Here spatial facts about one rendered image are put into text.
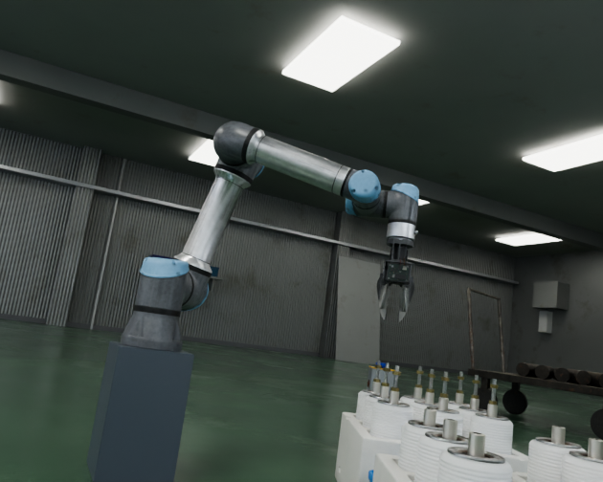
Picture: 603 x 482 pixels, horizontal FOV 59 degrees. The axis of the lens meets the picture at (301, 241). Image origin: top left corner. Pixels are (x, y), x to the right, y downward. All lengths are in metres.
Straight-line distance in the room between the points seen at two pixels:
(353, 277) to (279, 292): 1.61
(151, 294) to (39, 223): 8.69
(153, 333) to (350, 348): 9.75
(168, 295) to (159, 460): 0.39
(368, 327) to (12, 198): 6.99
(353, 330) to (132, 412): 9.88
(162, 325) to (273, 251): 9.53
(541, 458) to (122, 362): 0.89
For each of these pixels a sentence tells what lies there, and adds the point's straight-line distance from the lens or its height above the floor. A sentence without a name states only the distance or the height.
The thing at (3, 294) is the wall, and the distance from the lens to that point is 9.95.
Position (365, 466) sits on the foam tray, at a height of 0.12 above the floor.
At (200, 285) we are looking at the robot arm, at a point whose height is 0.48.
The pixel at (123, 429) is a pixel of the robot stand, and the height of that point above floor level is 0.12.
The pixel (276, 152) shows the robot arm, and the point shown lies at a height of 0.83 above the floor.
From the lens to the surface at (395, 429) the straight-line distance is 1.30.
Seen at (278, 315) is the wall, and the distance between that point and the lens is 10.86.
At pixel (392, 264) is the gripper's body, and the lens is 1.40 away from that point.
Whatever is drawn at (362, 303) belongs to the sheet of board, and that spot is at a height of 1.19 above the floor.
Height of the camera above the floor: 0.38
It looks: 10 degrees up
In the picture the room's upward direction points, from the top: 8 degrees clockwise
